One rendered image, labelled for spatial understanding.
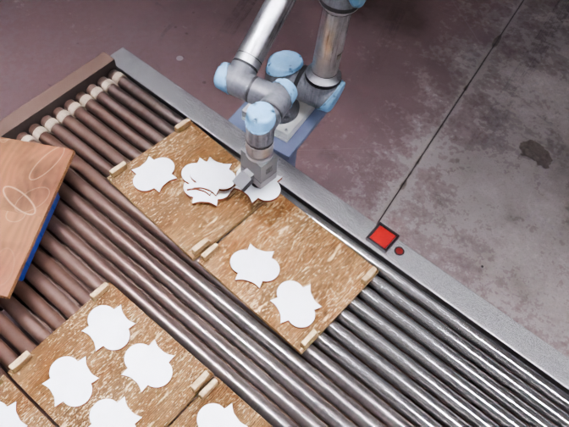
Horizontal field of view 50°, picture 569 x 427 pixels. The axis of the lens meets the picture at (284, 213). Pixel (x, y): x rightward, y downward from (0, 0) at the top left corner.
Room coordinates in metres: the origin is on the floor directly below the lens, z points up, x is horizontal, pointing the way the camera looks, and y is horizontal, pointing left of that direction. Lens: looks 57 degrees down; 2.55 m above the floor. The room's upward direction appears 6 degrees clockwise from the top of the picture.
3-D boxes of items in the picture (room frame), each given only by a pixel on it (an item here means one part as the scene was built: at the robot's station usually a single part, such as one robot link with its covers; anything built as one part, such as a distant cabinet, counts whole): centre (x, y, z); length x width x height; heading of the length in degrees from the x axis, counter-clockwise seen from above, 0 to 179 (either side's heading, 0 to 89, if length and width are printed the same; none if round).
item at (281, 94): (1.14, 0.06, 1.33); 0.11 x 0.11 x 0.08; 68
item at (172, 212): (1.11, 0.30, 0.93); 0.41 x 0.35 x 0.02; 51
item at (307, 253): (0.86, -0.03, 0.93); 0.41 x 0.35 x 0.02; 53
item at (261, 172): (1.03, 0.10, 1.18); 0.12 x 0.09 x 0.16; 139
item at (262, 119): (1.05, 0.08, 1.33); 0.09 x 0.08 x 0.11; 158
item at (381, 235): (1.00, -0.31, 0.92); 0.06 x 0.06 x 0.01; 55
